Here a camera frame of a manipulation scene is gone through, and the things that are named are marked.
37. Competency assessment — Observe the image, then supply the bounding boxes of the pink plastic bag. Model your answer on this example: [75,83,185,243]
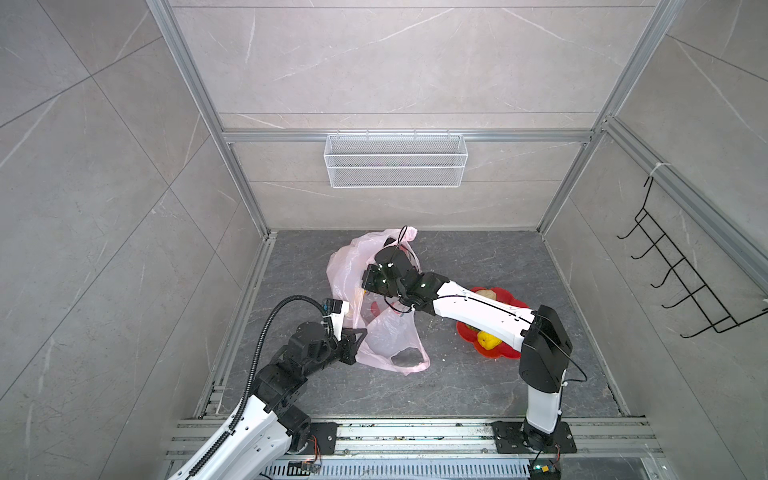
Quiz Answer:
[326,226,430,375]

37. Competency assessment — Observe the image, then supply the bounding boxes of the yellow fake lemon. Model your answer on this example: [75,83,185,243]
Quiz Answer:
[477,331,503,351]

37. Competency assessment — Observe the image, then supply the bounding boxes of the cream fake fruit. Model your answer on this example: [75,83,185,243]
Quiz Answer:
[477,289,497,300]

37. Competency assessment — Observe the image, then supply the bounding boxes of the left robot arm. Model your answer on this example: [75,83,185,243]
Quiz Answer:
[171,321,367,479]

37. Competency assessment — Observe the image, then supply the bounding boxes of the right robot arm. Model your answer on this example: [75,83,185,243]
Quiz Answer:
[362,245,572,449]

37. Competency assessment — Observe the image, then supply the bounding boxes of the red flower-shaped plate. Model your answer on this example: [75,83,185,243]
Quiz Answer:
[456,287,528,360]

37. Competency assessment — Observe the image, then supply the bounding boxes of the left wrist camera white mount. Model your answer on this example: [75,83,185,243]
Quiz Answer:
[322,298,350,342]

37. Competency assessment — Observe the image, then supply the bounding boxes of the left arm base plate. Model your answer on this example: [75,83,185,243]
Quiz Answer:
[288,422,339,456]

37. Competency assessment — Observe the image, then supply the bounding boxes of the white wire mesh basket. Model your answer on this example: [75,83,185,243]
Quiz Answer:
[323,133,469,189]

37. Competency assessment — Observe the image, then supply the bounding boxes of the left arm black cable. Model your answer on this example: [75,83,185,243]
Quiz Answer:
[185,294,325,478]

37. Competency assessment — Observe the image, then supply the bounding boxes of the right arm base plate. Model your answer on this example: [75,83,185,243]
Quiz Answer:
[490,421,577,454]

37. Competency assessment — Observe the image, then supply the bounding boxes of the aluminium mounting rail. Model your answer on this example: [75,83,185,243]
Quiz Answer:
[164,418,664,462]

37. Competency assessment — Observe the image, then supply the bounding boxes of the black wire hook rack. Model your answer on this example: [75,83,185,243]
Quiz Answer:
[616,176,767,339]

